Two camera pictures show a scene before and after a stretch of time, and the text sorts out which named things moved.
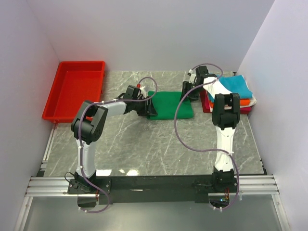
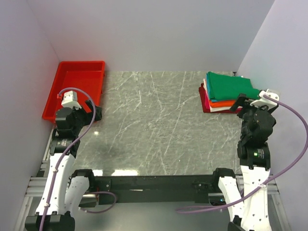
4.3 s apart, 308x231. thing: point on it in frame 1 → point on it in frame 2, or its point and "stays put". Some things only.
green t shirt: x=166 y=104 → x=224 y=86
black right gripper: x=188 y=88 → x=246 y=106
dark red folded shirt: x=206 y=109 stays put
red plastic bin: x=76 y=82 stays put
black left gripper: x=148 y=106 → x=85 y=113
